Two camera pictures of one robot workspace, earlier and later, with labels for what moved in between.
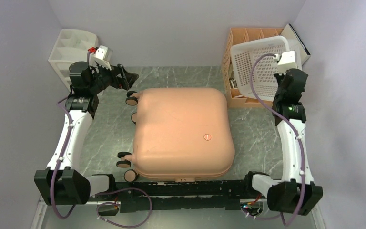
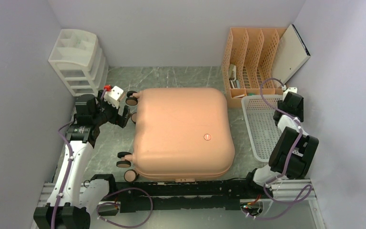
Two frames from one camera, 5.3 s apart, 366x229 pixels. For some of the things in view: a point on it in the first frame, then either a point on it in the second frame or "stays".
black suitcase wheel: x=131 y=100 stays
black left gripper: x=127 y=78 → x=117 y=119
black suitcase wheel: x=130 y=175 stays
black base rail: x=190 y=194 stays
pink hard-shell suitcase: x=182 y=133 stays
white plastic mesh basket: x=265 y=69 → x=259 y=111
